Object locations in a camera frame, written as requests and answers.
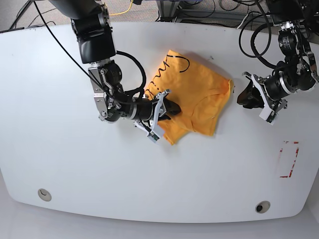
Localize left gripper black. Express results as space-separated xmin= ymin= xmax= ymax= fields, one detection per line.
xmin=237 ymin=76 xmax=291 ymax=109

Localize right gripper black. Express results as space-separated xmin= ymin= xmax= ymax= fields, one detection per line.
xmin=133 ymin=98 xmax=181 ymax=120

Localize orange t-shirt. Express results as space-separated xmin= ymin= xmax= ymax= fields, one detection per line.
xmin=145 ymin=50 xmax=233 ymax=145

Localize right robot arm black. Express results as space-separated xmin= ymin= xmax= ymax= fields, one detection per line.
xmin=51 ymin=0 xmax=181 ymax=123

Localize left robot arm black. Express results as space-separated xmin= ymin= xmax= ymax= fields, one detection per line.
xmin=250 ymin=0 xmax=319 ymax=109

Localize red tape rectangle marking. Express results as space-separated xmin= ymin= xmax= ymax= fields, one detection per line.
xmin=276 ymin=141 xmax=300 ymax=178

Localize right table grommet hole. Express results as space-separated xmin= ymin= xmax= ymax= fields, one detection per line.
xmin=255 ymin=201 xmax=271 ymax=214

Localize table grommet hole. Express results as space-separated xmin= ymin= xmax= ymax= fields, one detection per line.
xmin=255 ymin=201 xmax=271 ymax=214
xmin=37 ymin=189 xmax=52 ymax=202

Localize left table grommet hole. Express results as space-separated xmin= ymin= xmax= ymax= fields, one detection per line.
xmin=37 ymin=189 xmax=52 ymax=202

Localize aluminium frame rail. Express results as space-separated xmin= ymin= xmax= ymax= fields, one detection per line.
xmin=156 ymin=0 xmax=265 ymax=28

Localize yellow cable on floor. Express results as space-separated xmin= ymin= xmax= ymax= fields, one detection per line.
xmin=109 ymin=0 xmax=132 ymax=16

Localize black cable left floor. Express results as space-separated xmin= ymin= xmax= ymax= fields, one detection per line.
xmin=0 ymin=0 xmax=58 ymax=33

